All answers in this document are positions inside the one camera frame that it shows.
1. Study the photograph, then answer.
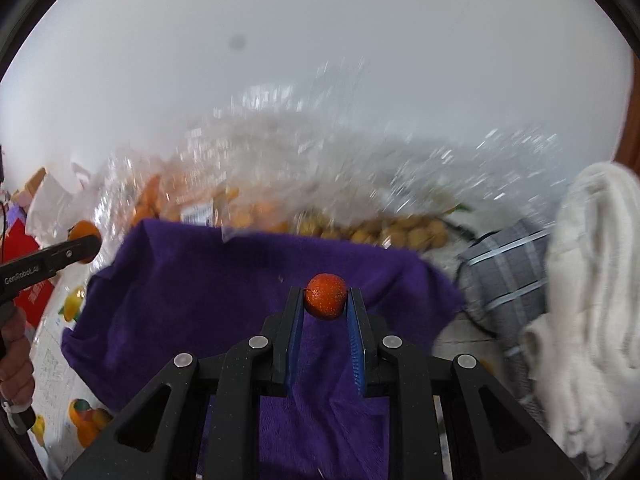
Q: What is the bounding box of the red box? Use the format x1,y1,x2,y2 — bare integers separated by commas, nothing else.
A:
1,219,54,328

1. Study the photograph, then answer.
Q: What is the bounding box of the white knit cloth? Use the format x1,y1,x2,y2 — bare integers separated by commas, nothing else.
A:
521,162,639,470

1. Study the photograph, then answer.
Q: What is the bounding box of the grey plaid cloth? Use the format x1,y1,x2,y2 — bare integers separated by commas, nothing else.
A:
456,219,550,420

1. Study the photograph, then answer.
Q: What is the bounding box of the person's left hand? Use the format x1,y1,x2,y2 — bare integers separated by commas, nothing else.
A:
1,309,35,405

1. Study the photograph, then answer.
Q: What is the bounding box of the small orange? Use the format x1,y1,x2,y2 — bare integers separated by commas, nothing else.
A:
67,220,102,264

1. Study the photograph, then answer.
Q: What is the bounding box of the fruit print tablecloth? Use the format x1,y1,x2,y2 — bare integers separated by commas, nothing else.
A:
29,262,113,479

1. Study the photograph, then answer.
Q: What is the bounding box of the purple towel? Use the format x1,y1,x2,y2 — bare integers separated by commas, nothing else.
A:
61,220,463,479

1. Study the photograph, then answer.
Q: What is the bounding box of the small red fruit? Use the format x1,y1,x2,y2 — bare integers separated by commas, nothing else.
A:
304,273,347,321

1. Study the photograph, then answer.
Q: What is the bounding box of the clear plastic bag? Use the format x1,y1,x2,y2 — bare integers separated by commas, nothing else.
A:
69,58,572,261

